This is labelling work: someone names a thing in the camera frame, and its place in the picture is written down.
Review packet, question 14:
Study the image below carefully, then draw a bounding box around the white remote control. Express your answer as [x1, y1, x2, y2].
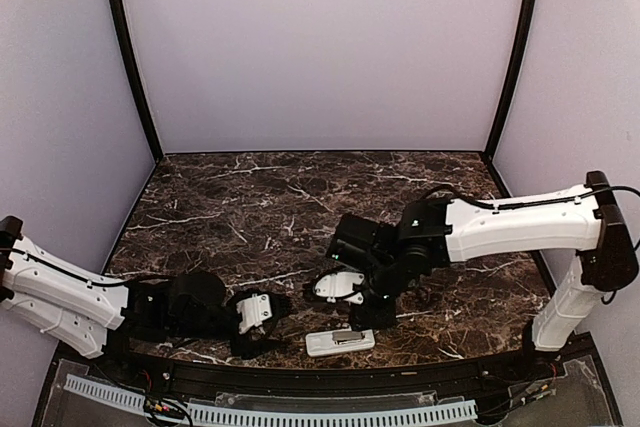
[305, 329, 376, 358]

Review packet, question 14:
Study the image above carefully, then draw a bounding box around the grey battery cover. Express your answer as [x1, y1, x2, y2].
[332, 330, 366, 345]

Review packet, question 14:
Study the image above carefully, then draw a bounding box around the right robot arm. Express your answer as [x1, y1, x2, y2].
[310, 171, 639, 381]

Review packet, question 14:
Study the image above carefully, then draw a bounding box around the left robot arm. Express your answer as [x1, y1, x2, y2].
[1, 216, 292, 383]

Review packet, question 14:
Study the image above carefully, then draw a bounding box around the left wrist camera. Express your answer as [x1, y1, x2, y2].
[236, 293, 273, 335]

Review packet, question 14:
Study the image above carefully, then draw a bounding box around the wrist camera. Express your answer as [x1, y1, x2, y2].
[304, 270, 365, 305]
[236, 293, 273, 335]

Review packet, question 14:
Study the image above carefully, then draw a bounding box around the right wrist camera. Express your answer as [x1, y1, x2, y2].
[304, 270, 365, 305]

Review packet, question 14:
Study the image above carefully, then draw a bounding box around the black front rail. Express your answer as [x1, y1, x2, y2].
[59, 336, 596, 401]

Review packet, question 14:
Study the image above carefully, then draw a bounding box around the white slotted cable duct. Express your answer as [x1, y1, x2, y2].
[63, 374, 478, 427]

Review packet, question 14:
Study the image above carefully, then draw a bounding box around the right black frame post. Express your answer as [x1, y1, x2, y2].
[483, 0, 536, 164]

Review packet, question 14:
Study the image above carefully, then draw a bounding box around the black frame post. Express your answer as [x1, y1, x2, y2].
[108, 0, 164, 163]
[483, 0, 536, 164]

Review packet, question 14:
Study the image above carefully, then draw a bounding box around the left black frame post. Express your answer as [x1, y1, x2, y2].
[108, 0, 164, 163]

